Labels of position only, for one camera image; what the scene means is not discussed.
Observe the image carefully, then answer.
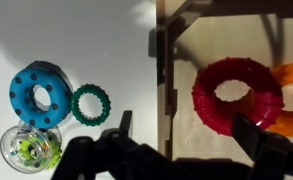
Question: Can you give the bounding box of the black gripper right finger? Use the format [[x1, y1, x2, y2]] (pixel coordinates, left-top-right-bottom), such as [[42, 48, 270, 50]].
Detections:
[[230, 112, 271, 162]]

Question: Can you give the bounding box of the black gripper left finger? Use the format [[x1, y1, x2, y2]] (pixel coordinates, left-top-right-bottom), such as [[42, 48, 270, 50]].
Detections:
[[118, 110, 134, 138]]

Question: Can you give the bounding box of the red ribbed rubber ring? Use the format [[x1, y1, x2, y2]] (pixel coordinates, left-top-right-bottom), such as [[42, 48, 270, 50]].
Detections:
[[191, 56, 285, 137]]

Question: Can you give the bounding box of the wooden slatted tray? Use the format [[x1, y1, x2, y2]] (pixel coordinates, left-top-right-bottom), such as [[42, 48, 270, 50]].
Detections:
[[155, 0, 293, 162]]

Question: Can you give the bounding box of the thin green ribbed ring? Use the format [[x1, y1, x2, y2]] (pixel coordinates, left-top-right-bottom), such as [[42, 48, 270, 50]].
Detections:
[[69, 83, 112, 127]]

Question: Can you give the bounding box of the orange textured rubber ring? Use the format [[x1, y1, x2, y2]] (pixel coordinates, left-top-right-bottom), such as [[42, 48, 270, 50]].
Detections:
[[265, 62, 293, 139]]

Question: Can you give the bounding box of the clear ring with green beads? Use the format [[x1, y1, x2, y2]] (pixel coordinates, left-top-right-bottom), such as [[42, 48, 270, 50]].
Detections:
[[0, 122, 63, 175]]

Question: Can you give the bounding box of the blue ring with dark dots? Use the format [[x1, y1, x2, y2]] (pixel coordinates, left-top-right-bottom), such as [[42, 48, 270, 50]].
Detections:
[[8, 60, 75, 131]]

